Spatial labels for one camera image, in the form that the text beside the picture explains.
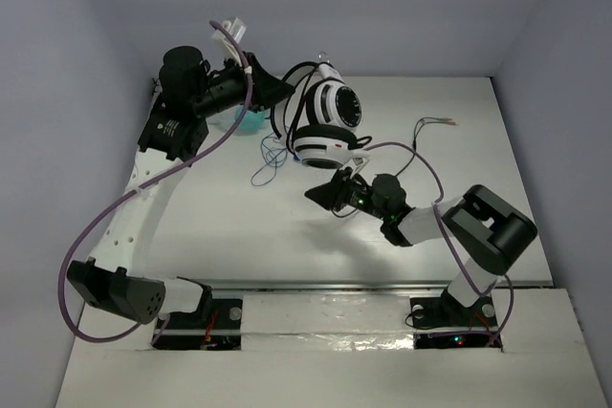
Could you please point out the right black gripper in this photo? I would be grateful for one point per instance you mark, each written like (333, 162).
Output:
(334, 194)

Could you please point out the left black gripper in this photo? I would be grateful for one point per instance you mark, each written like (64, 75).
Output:
(254, 83)

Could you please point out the white black headphones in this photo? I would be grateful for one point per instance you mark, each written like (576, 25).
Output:
(317, 124)

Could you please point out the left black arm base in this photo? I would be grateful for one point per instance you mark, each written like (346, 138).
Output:
(215, 325)

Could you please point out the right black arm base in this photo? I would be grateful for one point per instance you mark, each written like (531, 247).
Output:
(460, 317)

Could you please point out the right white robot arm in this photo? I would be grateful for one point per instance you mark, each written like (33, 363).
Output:
(491, 231)

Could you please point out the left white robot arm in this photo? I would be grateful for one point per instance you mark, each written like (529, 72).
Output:
(188, 93)

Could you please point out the teal cat ear headphones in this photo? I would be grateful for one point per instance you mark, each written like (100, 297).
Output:
(251, 123)

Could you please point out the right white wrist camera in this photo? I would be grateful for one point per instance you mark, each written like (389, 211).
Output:
(357, 161)

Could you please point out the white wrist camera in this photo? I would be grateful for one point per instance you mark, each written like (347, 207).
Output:
(236, 28)
(357, 161)

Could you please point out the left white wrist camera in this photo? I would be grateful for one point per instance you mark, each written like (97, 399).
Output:
(236, 28)

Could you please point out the aluminium frame rail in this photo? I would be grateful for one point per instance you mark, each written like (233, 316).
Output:
(127, 239)

